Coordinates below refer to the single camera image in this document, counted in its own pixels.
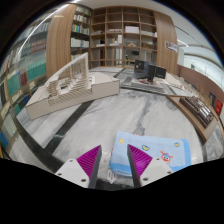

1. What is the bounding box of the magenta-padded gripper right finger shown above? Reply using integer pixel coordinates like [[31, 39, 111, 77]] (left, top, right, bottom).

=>
[[126, 144, 175, 189]]

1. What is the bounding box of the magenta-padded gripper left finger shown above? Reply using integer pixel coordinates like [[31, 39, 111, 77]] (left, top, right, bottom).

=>
[[54, 144, 103, 190]]

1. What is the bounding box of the light blue cartoon-print towel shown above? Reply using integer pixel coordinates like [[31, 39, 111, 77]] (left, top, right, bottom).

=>
[[108, 130, 193, 179]]

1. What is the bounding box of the brown architectural model on board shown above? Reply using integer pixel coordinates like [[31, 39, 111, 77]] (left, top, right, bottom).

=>
[[165, 94, 220, 144]]

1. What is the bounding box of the white architectural building model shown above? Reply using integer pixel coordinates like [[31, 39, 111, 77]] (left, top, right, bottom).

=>
[[24, 52, 121, 121]]

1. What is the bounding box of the small pale architectural model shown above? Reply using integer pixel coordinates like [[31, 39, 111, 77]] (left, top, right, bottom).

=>
[[164, 72, 198, 98]]

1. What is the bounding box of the red bin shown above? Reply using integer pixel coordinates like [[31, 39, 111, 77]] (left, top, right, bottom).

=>
[[214, 99, 224, 116]]

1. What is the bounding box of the dark bin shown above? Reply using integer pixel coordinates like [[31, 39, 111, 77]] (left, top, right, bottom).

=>
[[208, 91, 217, 106]]

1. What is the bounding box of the black box model on base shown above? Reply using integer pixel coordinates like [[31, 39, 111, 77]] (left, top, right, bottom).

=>
[[120, 59, 168, 95]]

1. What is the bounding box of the curved bookshelf with books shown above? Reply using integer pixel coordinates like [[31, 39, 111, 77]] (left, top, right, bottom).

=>
[[0, 13, 52, 158]]

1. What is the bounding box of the wooden shelf unit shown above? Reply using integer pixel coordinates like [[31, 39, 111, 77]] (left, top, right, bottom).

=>
[[69, 4, 160, 70]]

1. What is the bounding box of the wall poster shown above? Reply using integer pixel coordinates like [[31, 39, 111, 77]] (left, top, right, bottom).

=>
[[165, 40, 180, 54]]

